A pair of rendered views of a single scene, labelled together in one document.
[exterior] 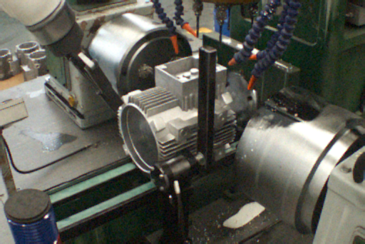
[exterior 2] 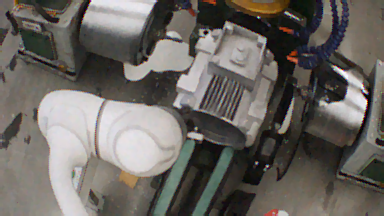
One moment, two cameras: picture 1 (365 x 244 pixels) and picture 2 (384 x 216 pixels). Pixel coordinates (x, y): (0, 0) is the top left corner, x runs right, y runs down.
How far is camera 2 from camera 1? 98 cm
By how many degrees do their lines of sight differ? 42
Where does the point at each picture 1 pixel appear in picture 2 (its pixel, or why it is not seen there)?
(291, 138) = (340, 111)
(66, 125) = (59, 84)
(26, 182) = not seen: hidden behind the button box
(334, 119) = (356, 90)
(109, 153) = (117, 97)
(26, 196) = not seen: outside the picture
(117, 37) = (119, 21)
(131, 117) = not seen: hidden behind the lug
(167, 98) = (238, 92)
